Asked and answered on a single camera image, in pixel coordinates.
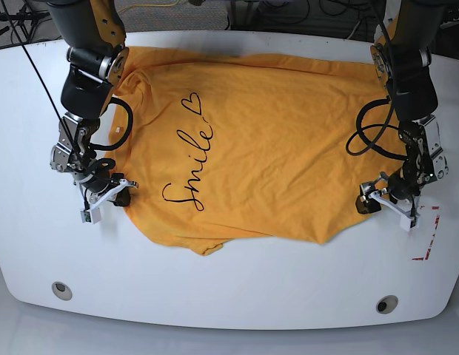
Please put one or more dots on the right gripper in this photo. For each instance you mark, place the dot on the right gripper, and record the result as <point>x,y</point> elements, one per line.
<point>98,190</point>

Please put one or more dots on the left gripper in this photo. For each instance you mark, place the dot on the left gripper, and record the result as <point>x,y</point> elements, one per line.
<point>398,192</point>

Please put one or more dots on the orange T-shirt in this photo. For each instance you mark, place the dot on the orange T-shirt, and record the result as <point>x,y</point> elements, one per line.
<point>255,146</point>

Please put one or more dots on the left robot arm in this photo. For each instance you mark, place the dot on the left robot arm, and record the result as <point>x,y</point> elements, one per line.
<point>402,126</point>

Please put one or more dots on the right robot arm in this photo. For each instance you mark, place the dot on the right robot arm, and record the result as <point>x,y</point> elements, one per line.
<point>97,54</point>

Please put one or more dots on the red tape rectangle marking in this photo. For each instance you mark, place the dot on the red tape rectangle marking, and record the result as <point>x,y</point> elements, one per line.
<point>421,237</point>

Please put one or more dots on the right grey table grommet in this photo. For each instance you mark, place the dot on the right grey table grommet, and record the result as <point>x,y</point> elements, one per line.
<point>387,304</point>

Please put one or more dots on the grey table grommet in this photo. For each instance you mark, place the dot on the grey table grommet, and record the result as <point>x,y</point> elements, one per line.
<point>387,304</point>
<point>62,291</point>

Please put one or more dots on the left grey table grommet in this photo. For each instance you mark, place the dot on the left grey table grommet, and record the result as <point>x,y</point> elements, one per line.
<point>62,291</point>

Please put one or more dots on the black tripod stand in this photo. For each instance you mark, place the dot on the black tripod stand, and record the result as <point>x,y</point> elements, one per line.
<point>26,21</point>

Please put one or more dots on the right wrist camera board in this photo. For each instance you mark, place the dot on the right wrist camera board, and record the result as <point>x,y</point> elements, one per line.
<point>91,215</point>

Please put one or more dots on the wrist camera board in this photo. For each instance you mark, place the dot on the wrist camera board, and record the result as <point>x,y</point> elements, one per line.
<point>91,215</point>
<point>409,223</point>

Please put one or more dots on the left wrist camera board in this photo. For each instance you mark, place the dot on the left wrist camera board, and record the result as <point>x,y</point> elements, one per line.
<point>409,223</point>

